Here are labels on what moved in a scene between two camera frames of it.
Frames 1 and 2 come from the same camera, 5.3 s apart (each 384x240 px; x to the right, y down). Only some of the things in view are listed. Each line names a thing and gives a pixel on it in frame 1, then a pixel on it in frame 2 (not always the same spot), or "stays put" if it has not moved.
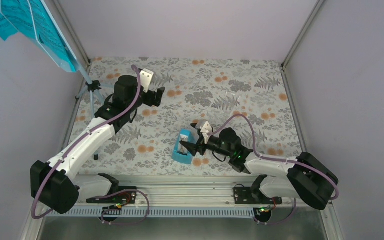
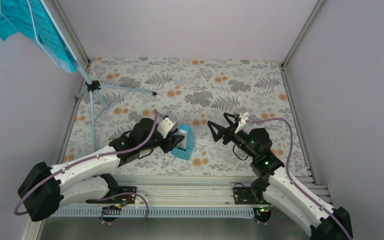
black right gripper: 193,147 -> 229,131
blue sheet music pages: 29,17 stays put
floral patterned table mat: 250,99 stays put
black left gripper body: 149,101 -> 166,146
